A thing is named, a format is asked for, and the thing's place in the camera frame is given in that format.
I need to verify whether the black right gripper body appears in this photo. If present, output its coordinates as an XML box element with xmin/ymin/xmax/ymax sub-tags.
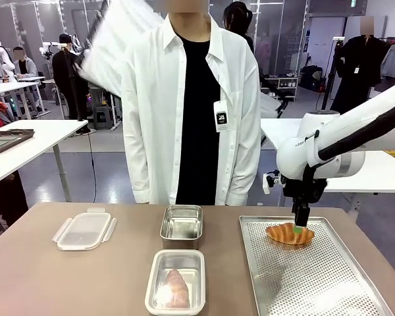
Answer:
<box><xmin>282</xmin><ymin>178</ymin><xmax>327</xmax><ymax>205</ymax></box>

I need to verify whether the golden croissant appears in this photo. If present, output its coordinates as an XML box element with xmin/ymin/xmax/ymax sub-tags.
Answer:
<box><xmin>265</xmin><ymin>222</ymin><xmax>316</xmax><ymax>246</ymax></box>

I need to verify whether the reddish pointed bread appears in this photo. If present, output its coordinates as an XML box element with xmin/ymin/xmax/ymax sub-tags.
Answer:
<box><xmin>163</xmin><ymin>268</ymin><xmax>190</xmax><ymax>309</ymax></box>

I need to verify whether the clear plastic clip lid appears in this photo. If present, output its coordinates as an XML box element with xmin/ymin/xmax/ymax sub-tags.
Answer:
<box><xmin>144</xmin><ymin>249</ymin><xmax>207</xmax><ymax>316</ymax></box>
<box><xmin>52</xmin><ymin>207</ymin><xmax>118</xmax><ymax>251</ymax></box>

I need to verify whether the empty steel rectangular container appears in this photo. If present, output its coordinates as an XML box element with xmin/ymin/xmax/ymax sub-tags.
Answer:
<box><xmin>159</xmin><ymin>204</ymin><xmax>204</xmax><ymax>250</ymax></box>

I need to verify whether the perforated metal baking tray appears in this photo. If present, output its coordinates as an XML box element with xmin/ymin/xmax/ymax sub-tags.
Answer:
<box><xmin>239</xmin><ymin>215</ymin><xmax>395</xmax><ymax>316</ymax></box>

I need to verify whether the white shoe shelf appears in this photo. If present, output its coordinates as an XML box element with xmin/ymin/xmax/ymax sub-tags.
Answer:
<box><xmin>260</xmin><ymin>76</ymin><xmax>300</xmax><ymax>103</ymax></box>

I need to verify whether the white hanging name tag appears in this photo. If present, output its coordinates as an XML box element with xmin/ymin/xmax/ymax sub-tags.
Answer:
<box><xmin>213</xmin><ymin>100</ymin><xmax>230</xmax><ymax>133</ymax></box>

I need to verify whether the black bags pile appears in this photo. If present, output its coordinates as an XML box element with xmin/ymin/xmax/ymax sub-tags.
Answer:
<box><xmin>299</xmin><ymin>65</ymin><xmax>327</xmax><ymax>93</ymax></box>

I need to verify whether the black stand with white top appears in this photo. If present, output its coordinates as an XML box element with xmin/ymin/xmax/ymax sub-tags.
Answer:
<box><xmin>318</xmin><ymin>36</ymin><xmax>346</xmax><ymax>113</ymax></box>

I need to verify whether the figure in long black coat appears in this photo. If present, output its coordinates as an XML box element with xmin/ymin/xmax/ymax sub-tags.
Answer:
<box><xmin>329</xmin><ymin>16</ymin><xmax>388</xmax><ymax>115</ymax></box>

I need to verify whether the person in white shirt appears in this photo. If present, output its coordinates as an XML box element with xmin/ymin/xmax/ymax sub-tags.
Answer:
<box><xmin>121</xmin><ymin>0</ymin><xmax>263</xmax><ymax>207</ymax></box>

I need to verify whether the person with dark hair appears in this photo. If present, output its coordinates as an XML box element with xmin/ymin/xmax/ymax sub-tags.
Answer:
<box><xmin>223</xmin><ymin>1</ymin><xmax>255</xmax><ymax>55</ymax></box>

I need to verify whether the black step stool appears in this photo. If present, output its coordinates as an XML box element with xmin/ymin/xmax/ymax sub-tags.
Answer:
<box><xmin>92</xmin><ymin>107</ymin><xmax>115</xmax><ymax>131</ymax></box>

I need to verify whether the standing person in black cap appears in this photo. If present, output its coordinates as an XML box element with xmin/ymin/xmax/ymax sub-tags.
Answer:
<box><xmin>51</xmin><ymin>32</ymin><xmax>92</xmax><ymax>135</ymax></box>

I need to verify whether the white side table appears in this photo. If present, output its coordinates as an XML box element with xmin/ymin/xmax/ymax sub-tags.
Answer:
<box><xmin>0</xmin><ymin>118</ymin><xmax>89</xmax><ymax>203</ymax></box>

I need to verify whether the seated person in grey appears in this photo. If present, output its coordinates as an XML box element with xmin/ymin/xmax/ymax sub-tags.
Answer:
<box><xmin>13</xmin><ymin>46</ymin><xmax>40</xmax><ymax>80</ymax></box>

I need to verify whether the white background desk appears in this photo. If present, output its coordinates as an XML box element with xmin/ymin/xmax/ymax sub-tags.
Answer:
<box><xmin>0</xmin><ymin>74</ymin><xmax>51</xmax><ymax>120</ymax></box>

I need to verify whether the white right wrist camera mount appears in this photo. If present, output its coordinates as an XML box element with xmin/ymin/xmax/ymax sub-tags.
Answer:
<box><xmin>262</xmin><ymin>169</ymin><xmax>286</xmax><ymax>195</ymax></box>

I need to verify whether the black right arm cable sleeve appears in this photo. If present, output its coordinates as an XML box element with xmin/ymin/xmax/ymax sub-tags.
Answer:
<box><xmin>302</xmin><ymin>95</ymin><xmax>395</xmax><ymax>198</ymax></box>

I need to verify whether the brown tray with handle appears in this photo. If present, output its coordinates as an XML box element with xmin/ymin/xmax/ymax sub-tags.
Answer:
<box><xmin>0</xmin><ymin>128</ymin><xmax>36</xmax><ymax>155</ymax></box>

